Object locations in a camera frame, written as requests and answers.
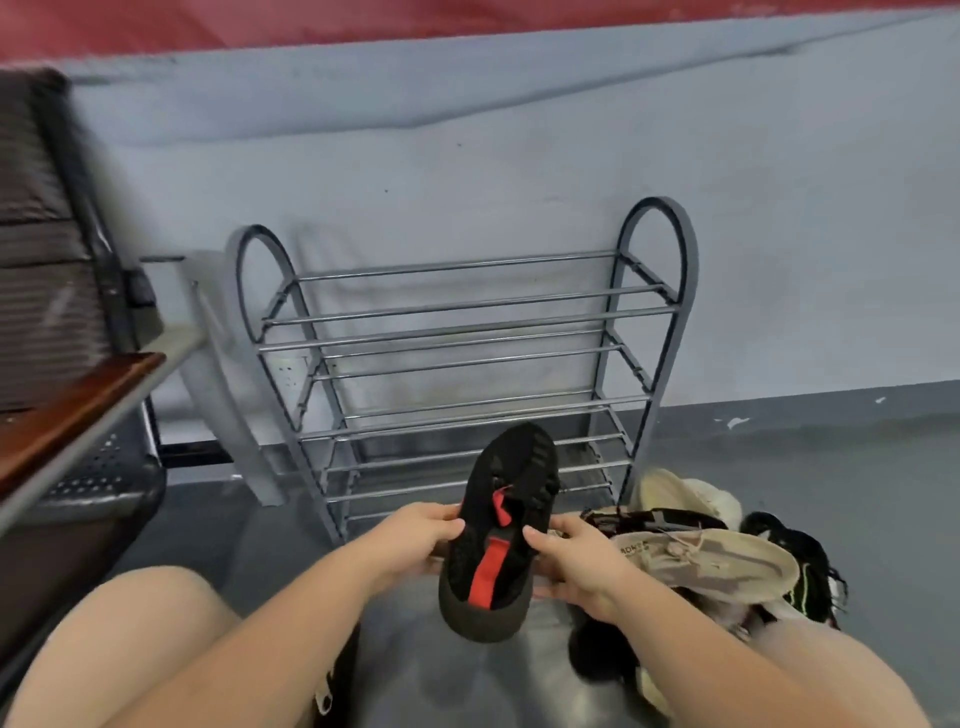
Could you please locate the person's left hand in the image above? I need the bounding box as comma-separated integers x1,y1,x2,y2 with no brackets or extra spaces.
358,501,468,595

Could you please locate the person's right hand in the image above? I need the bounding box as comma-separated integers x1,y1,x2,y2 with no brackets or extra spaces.
522,513,646,625

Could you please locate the black shoe with red stripe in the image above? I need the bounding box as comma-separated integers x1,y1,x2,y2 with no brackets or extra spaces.
437,422,560,644

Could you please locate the person's right forearm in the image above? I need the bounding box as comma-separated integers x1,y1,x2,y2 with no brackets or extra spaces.
592,588,822,728

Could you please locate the person's left forearm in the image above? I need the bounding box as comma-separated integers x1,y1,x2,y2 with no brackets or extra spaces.
105,558,391,728

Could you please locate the plain black shoe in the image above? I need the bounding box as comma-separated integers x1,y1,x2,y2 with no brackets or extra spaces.
567,596,648,685

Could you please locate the cream white shoe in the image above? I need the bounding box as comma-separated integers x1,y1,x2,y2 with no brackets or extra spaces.
630,468,745,532

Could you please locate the beige knit sneaker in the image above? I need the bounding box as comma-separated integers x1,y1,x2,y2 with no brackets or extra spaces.
606,528,801,606

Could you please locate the grey metal shoe rack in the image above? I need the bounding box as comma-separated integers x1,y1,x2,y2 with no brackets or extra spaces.
225,196,700,545

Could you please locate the dark worn shoe white lace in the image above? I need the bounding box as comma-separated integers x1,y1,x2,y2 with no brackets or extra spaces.
311,633,363,728

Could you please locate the black shoe with green accent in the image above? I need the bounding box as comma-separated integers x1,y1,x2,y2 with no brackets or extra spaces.
738,511,850,630

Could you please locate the grey leaning board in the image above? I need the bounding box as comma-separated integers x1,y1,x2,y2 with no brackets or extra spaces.
178,251,288,509

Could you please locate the person's right leg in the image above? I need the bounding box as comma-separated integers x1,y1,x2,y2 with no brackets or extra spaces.
748,618,933,728

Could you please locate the person's leg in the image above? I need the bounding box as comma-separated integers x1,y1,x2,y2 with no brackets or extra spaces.
748,618,933,728
0,566,252,728

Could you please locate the person's left leg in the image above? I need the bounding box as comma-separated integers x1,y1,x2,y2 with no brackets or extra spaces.
0,566,252,728

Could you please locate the brown wooden armrest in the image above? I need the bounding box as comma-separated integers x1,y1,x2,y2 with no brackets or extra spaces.
0,352,168,498

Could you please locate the dark metal bench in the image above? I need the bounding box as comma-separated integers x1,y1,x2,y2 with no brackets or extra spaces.
0,67,210,661

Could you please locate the black strap sandal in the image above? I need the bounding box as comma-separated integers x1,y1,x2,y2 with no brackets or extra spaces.
579,505,729,535

